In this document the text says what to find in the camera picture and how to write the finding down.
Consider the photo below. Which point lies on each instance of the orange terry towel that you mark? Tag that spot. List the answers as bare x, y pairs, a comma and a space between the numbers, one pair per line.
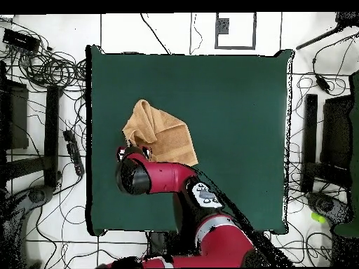
168, 137

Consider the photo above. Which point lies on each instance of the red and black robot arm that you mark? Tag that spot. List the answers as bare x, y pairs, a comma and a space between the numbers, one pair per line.
168, 176

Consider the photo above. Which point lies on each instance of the long black power strip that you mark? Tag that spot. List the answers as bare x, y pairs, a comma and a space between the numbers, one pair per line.
73, 152

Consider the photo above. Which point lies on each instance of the black stand base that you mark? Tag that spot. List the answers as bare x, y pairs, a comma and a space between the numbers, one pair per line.
325, 206
39, 194

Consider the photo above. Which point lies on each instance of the black box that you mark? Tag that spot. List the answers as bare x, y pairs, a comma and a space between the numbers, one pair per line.
336, 131
15, 115

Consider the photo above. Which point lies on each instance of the dark green table cloth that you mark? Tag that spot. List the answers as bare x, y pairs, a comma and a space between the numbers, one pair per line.
238, 126

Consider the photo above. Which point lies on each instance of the yellow-green ball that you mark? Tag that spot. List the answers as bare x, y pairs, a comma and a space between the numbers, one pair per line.
318, 217

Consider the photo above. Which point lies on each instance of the black power adapter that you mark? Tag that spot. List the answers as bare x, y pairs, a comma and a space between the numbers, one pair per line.
323, 84

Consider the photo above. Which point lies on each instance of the black pole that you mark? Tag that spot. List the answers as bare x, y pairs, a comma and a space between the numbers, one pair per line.
322, 36

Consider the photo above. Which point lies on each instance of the black frame bar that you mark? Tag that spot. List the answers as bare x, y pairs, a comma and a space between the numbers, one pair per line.
310, 140
52, 134

